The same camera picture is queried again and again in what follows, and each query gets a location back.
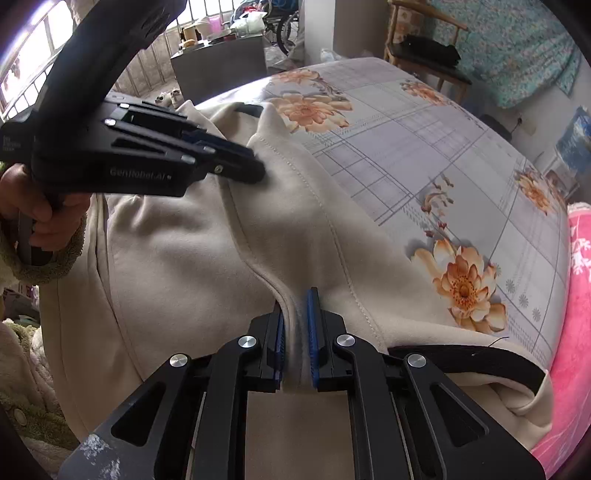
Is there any black bag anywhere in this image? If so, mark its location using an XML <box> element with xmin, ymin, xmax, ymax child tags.
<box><xmin>399</xmin><ymin>34</ymin><xmax>461</xmax><ymax>68</ymax></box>

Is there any grey cabinet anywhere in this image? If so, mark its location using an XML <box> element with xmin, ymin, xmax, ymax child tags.
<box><xmin>170</xmin><ymin>34</ymin><xmax>269</xmax><ymax>104</ymax></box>

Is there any person's left hand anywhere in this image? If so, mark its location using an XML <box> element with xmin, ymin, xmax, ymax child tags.
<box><xmin>0</xmin><ymin>164</ymin><xmax>90</xmax><ymax>252</ymax></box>

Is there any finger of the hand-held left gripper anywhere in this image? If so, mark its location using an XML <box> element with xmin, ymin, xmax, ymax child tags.
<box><xmin>104</xmin><ymin>120</ymin><xmax>267</xmax><ymax>184</ymax></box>
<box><xmin>104</xmin><ymin>99</ymin><xmax>213</xmax><ymax>144</ymax></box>

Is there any wooden chair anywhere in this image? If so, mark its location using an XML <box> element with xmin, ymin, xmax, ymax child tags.
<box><xmin>383</xmin><ymin>0</ymin><xmax>472</xmax><ymax>100</ymax></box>

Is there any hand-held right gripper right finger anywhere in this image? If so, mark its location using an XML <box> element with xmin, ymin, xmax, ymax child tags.
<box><xmin>305</xmin><ymin>287</ymin><xmax>546</xmax><ymax>480</ymax></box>

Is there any window railing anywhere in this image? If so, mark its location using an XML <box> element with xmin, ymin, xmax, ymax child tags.
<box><xmin>0</xmin><ymin>7</ymin><xmax>185</xmax><ymax>123</ymax></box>

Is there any blue water bottle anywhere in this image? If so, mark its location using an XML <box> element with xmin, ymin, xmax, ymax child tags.
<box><xmin>556</xmin><ymin>106</ymin><xmax>591</xmax><ymax>158</ymax></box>

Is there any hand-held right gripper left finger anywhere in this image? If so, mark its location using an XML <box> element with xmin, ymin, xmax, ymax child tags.
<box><xmin>58</xmin><ymin>310</ymin><xmax>286</xmax><ymax>480</ymax></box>

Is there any wheelchair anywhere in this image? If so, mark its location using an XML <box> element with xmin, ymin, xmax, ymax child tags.
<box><xmin>256</xmin><ymin>0</ymin><xmax>301</xmax><ymax>56</ymax></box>

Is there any pink floral quilt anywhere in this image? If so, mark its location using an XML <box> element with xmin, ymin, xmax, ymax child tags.
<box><xmin>531</xmin><ymin>200</ymin><xmax>591</xmax><ymax>480</ymax></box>

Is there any white bag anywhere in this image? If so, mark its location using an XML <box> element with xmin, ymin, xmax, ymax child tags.
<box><xmin>231</xmin><ymin>10</ymin><xmax>269</xmax><ymax>37</ymax></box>

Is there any teal floral cloth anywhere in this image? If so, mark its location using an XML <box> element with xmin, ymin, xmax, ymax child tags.
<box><xmin>429</xmin><ymin>0</ymin><xmax>583</xmax><ymax>109</ymax></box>

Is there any bed with floral checked sheet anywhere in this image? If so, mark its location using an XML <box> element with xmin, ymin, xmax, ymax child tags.
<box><xmin>194</xmin><ymin>58</ymin><xmax>573</xmax><ymax>370</ymax></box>

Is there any cream jacket with black trim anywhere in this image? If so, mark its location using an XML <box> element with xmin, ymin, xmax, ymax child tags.
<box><xmin>39</xmin><ymin>99</ymin><xmax>555</xmax><ymax>480</ymax></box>

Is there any white water dispenser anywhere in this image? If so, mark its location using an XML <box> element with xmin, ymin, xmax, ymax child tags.
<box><xmin>542</xmin><ymin>152</ymin><xmax>580</xmax><ymax>195</ymax></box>

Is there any pale fleece garment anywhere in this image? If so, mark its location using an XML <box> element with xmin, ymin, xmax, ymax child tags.
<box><xmin>0</xmin><ymin>318</ymin><xmax>79</xmax><ymax>462</ymax></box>

